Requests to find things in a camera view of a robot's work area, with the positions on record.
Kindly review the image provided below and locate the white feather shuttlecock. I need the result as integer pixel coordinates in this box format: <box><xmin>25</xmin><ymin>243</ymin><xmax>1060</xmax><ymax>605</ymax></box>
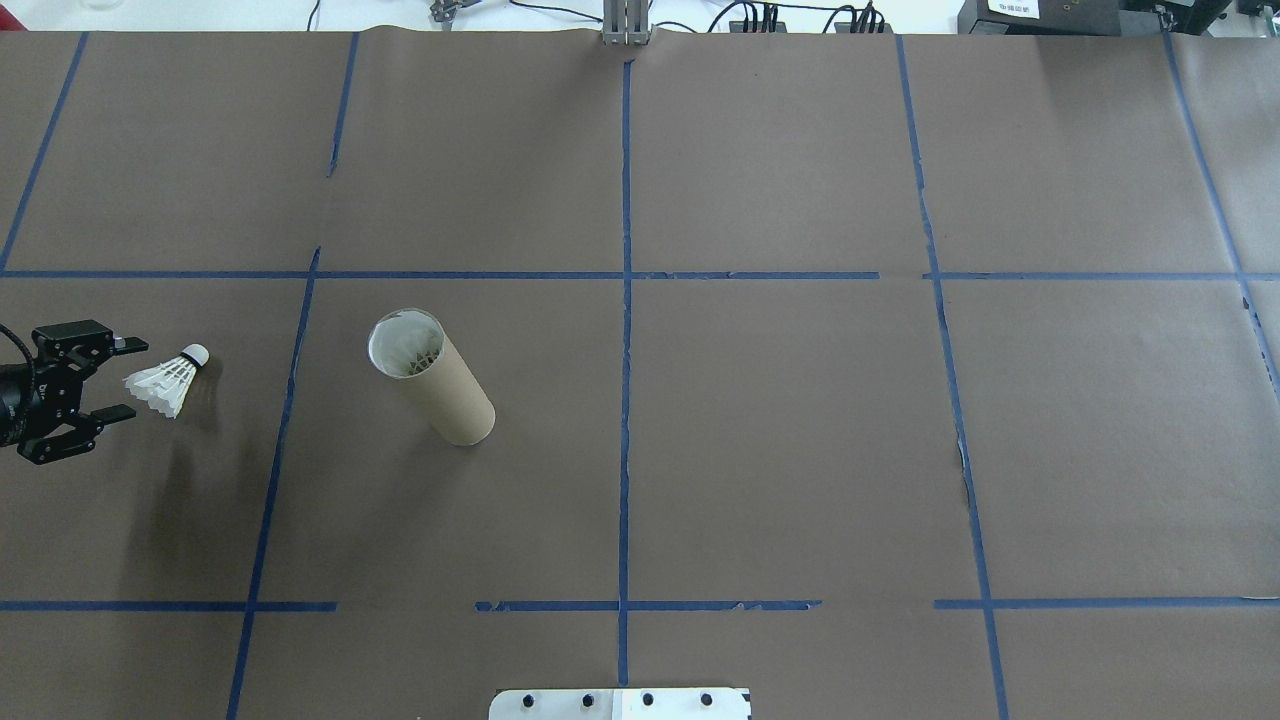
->
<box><xmin>375</xmin><ymin>315</ymin><xmax>442</xmax><ymax>377</ymax></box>
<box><xmin>123</xmin><ymin>343</ymin><xmax>212</xmax><ymax>420</ymax></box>

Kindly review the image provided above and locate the brown cardboard tube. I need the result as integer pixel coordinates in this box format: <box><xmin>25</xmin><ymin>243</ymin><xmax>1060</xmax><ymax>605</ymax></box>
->
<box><xmin>366</xmin><ymin>307</ymin><xmax>497</xmax><ymax>448</ymax></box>

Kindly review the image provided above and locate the black box with white label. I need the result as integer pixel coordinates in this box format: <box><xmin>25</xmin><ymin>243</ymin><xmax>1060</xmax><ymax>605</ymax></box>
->
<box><xmin>957</xmin><ymin>0</ymin><xmax>1129</xmax><ymax>37</ymax></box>

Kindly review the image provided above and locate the white pillar with square plate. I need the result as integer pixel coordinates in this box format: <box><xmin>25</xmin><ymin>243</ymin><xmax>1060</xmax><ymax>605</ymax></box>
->
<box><xmin>488</xmin><ymin>687</ymin><xmax>753</xmax><ymax>720</ymax></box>

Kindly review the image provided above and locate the aluminium profile post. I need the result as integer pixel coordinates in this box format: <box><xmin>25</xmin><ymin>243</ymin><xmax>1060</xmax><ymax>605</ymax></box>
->
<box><xmin>600</xmin><ymin>0</ymin><xmax>652</xmax><ymax>47</ymax></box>

